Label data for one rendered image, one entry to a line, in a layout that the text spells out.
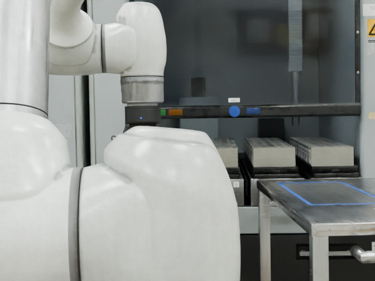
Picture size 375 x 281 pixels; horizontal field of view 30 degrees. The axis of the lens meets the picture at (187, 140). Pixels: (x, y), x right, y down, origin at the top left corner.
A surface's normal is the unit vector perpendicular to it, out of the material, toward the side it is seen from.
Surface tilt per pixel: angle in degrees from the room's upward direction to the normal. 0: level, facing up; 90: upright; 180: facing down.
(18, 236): 83
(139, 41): 90
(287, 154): 90
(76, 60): 135
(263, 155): 90
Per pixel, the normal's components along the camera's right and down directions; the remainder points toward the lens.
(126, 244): 0.00, 0.04
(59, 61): -0.02, 0.74
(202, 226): 0.49, -0.02
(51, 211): 0.16, -0.46
